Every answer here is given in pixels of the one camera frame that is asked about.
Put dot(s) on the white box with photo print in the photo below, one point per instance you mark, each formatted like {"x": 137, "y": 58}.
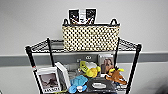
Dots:
{"x": 49, "y": 80}

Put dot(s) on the yellow plush toy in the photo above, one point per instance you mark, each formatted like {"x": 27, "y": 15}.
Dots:
{"x": 89, "y": 68}

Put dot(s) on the pale basket with dark spots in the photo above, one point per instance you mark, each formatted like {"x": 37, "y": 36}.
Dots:
{"x": 90, "y": 36}

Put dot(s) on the grey flat printed box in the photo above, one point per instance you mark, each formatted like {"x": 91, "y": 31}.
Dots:
{"x": 101, "y": 85}

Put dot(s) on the orange plush toy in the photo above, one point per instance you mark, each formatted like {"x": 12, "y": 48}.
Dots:
{"x": 116, "y": 76}

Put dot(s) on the white wall socket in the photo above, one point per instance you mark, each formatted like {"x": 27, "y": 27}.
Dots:
{"x": 88, "y": 57}

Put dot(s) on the light blue plush toy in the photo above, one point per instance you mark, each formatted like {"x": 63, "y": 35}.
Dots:
{"x": 78, "y": 83}

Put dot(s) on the white box with portrait print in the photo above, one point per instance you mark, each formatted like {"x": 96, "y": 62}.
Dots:
{"x": 106, "y": 64}

